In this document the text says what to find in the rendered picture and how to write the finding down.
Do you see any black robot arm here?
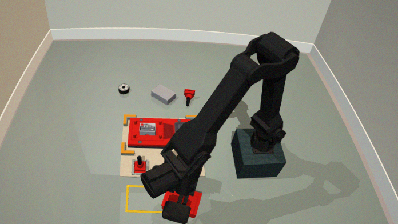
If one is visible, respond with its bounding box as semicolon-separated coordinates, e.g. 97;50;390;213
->
140;32;300;199

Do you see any black toy wheel with grey hub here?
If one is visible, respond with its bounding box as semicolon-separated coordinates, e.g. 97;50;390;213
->
118;83;129;94

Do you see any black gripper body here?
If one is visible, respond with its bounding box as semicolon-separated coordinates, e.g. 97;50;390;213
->
162;179;198;224

